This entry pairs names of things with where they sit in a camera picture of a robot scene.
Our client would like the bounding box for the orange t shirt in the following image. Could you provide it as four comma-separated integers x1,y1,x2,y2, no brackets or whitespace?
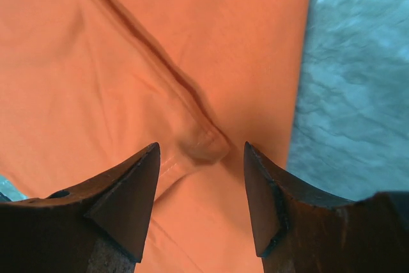
1,0,309,272

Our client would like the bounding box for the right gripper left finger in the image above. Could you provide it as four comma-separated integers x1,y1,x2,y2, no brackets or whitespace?
1,143,160,272

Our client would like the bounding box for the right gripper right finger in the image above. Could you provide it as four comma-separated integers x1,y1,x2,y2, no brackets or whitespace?
243,143,408,272

